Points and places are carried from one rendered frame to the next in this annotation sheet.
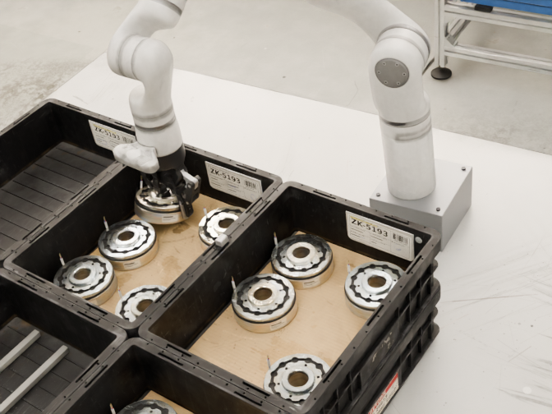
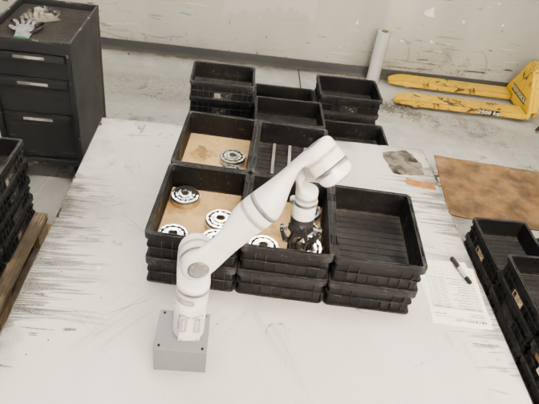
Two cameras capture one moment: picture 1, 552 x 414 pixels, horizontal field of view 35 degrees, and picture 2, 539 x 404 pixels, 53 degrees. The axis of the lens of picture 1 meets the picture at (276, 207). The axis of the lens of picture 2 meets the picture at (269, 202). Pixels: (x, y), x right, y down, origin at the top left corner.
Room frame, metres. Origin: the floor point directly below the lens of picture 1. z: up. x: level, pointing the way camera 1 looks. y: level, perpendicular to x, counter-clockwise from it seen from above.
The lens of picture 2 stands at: (2.13, -0.82, 2.07)
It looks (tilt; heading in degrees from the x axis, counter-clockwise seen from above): 38 degrees down; 137
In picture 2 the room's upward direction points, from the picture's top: 9 degrees clockwise
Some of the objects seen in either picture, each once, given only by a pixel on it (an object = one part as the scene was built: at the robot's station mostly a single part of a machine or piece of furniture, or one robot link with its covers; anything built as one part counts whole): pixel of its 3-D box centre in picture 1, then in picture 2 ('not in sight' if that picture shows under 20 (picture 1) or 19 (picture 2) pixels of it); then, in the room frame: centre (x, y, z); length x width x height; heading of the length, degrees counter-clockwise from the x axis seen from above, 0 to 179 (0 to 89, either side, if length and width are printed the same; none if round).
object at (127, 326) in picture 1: (148, 225); (288, 214); (1.12, 0.22, 0.92); 0.40 x 0.30 x 0.02; 139
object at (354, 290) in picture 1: (376, 284); (172, 234); (0.96, -0.14, 0.86); 0.10 x 0.10 x 0.01
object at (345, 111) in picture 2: not in sight; (342, 118); (0.04, 1.67, 0.37); 0.40 x 0.30 x 0.45; 53
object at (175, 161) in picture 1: (165, 161); (301, 224); (1.23, 0.18, 0.97); 0.08 x 0.08 x 0.09
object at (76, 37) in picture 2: not in sight; (54, 92); (-0.88, 0.11, 0.45); 0.60 x 0.45 x 0.90; 143
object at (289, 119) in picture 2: not in sight; (284, 143); (0.11, 1.11, 0.37); 0.40 x 0.30 x 0.45; 53
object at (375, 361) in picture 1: (298, 310); (200, 214); (0.93, -0.01, 0.87); 0.40 x 0.30 x 0.11; 139
